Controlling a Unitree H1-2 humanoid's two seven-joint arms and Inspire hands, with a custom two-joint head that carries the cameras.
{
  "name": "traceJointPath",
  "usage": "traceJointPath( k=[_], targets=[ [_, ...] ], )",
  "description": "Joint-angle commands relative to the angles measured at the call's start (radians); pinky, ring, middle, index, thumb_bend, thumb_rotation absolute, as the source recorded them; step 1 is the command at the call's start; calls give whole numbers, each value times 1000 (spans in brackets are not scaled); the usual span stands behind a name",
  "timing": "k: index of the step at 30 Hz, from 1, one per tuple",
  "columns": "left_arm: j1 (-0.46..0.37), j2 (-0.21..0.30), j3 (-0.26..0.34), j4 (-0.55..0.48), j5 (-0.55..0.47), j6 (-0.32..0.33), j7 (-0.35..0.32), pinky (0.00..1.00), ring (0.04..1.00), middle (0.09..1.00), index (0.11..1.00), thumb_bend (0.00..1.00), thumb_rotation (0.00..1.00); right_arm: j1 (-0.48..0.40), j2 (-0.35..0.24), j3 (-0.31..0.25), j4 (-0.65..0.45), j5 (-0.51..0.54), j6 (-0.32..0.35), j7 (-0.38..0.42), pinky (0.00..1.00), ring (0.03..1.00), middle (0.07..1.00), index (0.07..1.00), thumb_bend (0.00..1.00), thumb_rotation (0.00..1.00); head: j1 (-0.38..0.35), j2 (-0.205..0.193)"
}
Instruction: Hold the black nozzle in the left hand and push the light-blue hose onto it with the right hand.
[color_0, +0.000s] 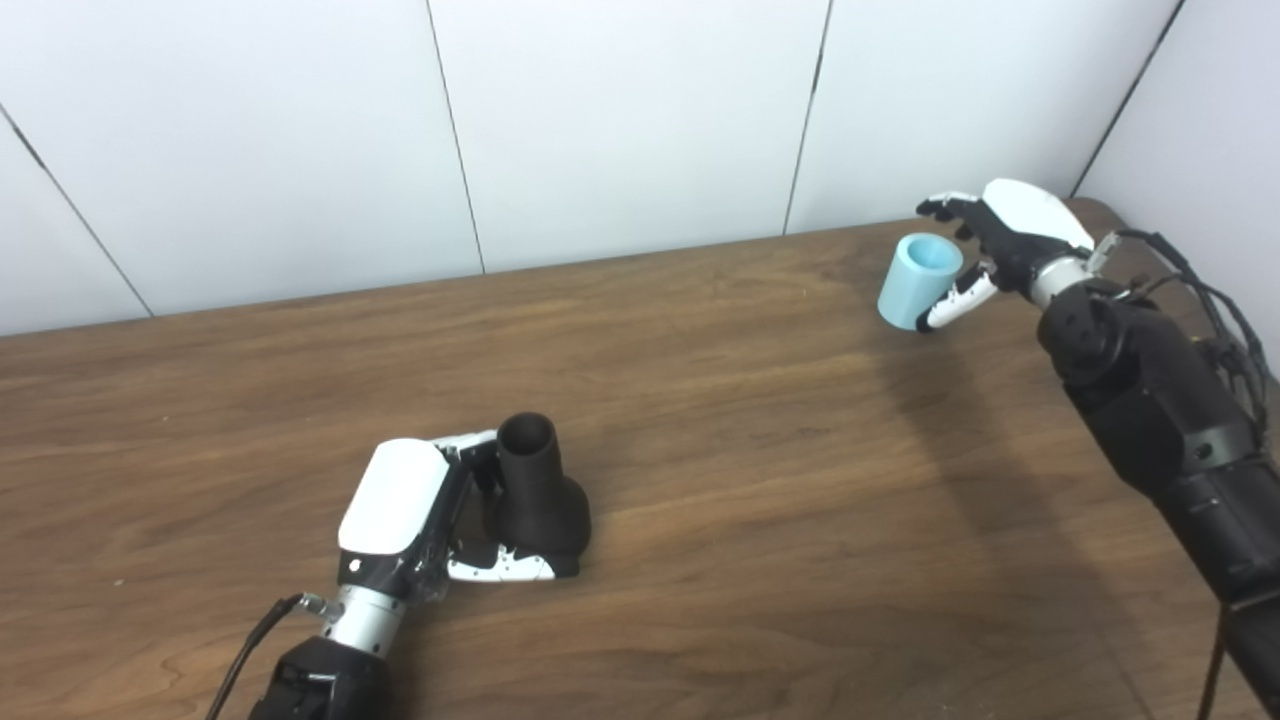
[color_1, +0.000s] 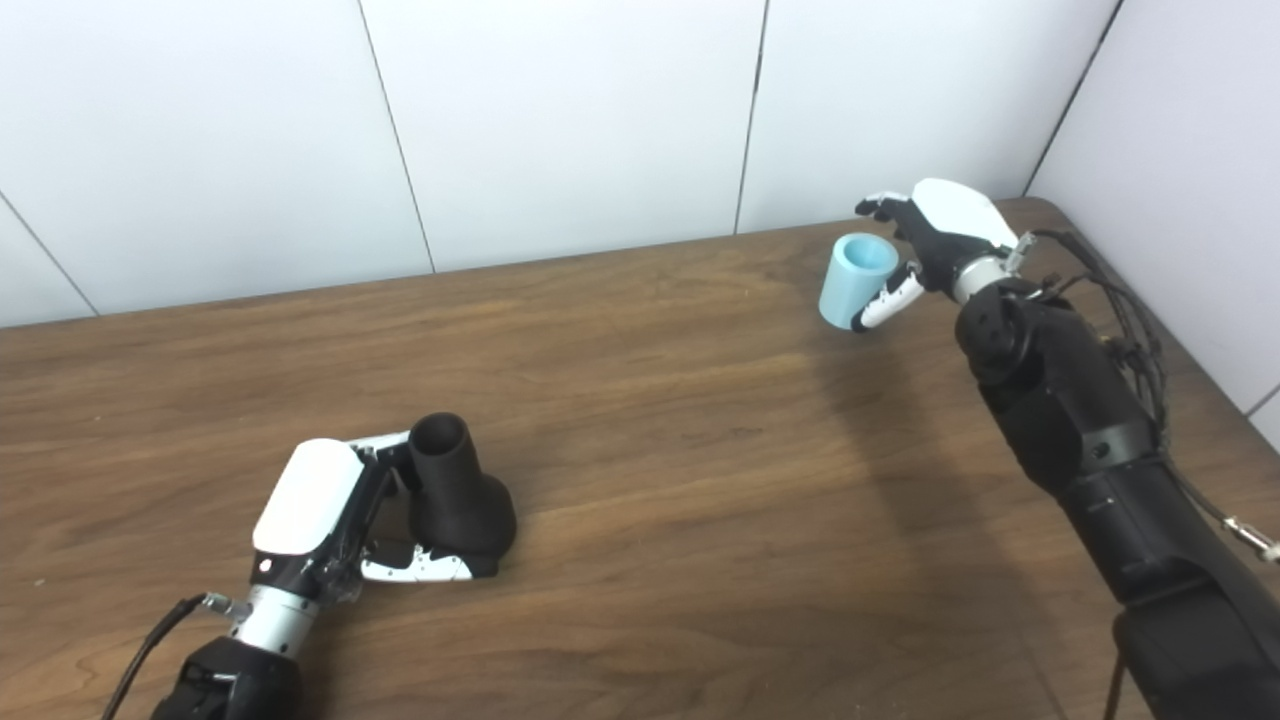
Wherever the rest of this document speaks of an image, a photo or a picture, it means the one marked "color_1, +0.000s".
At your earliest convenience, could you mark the black funnel-shaped nozzle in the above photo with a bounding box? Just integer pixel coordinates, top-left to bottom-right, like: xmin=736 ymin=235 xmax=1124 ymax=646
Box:
xmin=408 ymin=412 xmax=518 ymax=566

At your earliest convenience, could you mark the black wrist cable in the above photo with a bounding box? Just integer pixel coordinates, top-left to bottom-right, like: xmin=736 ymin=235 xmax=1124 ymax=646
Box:
xmin=1020 ymin=228 xmax=1280 ymax=566
xmin=100 ymin=592 xmax=251 ymax=720

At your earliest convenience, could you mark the black and white right hand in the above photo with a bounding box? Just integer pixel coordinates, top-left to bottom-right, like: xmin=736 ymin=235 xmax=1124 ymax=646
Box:
xmin=850 ymin=178 xmax=1021 ymax=333

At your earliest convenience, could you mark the light blue cylinder cup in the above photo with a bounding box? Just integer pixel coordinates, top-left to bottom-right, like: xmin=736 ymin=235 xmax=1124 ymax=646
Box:
xmin=818 ymin=232 xmax=901 ymax=331

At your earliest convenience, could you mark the black and white left hand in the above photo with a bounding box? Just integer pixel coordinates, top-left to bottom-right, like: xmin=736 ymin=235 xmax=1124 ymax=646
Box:
xmin=250 ymin=430 xmax=501 ymax=606

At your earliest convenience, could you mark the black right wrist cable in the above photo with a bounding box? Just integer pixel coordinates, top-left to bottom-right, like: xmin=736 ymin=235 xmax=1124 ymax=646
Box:
xmin=1020 ymin=228 xmax=1280 ymax=566

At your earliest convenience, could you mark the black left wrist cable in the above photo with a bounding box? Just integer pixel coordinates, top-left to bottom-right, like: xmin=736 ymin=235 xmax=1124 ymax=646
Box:
xmin=100 ymin=592 xmax=251 ymax=720

